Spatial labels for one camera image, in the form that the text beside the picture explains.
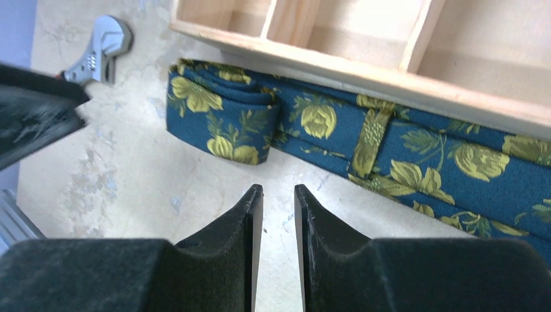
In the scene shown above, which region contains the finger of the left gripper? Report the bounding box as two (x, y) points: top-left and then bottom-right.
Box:
(1, 85), (86, 170)
(1, 63), (91, 106)

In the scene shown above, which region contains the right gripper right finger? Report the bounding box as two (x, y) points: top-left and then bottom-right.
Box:
(294, 185), (550, 311)

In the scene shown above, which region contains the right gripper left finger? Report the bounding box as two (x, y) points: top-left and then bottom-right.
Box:
(1, 185), (263, 311)

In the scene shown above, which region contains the blue floral tie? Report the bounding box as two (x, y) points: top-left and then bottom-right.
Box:
(166, 58), (550, 260)

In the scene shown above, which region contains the wooden compartment tray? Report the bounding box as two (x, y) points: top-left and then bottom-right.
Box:
(170, 0), (550, 140)

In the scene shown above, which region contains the red handled adjustable wrench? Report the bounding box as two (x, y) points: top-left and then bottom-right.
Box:
(57, 15), (133, 86)

